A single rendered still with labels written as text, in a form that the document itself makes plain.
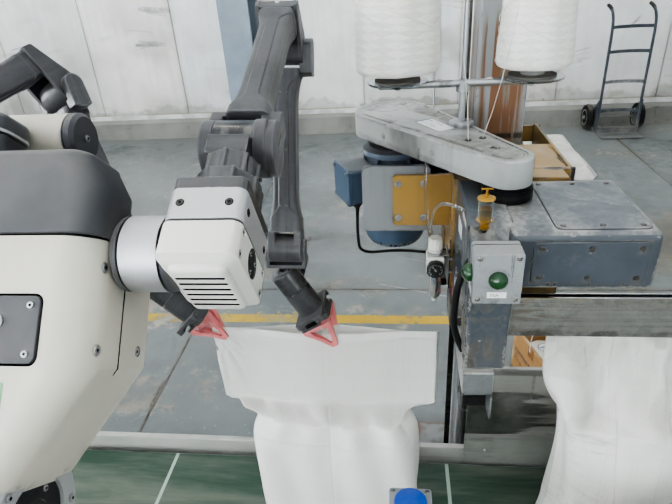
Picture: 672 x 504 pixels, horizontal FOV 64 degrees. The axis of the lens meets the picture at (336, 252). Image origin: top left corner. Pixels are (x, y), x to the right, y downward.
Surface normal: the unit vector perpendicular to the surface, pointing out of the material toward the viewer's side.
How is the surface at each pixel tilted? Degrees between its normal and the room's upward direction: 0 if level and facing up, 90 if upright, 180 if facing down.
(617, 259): 90
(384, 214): 90
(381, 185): 90
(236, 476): 0
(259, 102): 21
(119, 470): 0
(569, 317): 90
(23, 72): 68
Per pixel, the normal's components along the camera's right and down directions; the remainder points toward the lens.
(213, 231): -0.10, -0.51
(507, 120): -0.10, 0.48
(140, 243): -0.11, -0.29
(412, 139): -0.84, 0.30
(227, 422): -0.06, -0.87
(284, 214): -0.08, 0.14
